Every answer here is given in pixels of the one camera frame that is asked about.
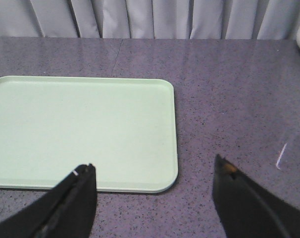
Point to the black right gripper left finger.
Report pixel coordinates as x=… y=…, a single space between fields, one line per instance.
x=66 y=211

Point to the white curtain backdrop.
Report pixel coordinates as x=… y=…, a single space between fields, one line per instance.
x=151 y=19

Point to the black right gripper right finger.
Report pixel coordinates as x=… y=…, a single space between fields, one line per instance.
x=248 y=210

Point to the light green serving tray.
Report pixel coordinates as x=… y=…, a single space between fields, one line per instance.
x=125 y=127

